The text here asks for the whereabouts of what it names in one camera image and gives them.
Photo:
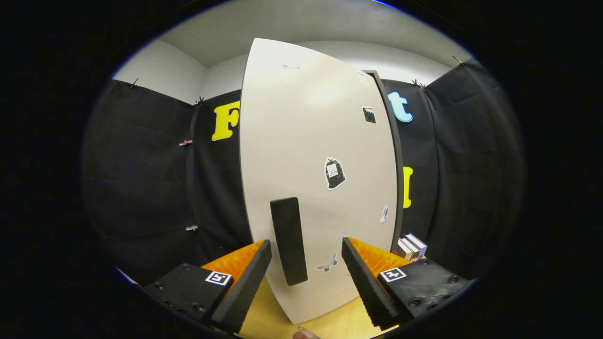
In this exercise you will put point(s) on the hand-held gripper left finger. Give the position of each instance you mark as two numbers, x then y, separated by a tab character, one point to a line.
249	282

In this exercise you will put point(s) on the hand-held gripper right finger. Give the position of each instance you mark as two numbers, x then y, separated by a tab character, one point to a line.
365	282

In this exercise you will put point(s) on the grey shoe cabinet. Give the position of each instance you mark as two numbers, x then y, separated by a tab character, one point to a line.
400	212

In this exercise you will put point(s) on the beige shoe cabinet door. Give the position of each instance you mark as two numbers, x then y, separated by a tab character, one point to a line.
306	117

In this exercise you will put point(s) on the white brown box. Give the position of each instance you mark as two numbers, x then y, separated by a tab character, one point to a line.
404	249

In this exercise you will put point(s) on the white purple box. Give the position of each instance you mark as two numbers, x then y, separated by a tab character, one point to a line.
418	245

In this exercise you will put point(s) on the black backdrop cloth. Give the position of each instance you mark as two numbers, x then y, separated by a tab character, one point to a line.
141	188

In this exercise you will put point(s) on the black cloth clip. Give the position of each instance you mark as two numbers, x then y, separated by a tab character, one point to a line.
134	83
199	100
458	60
417	84

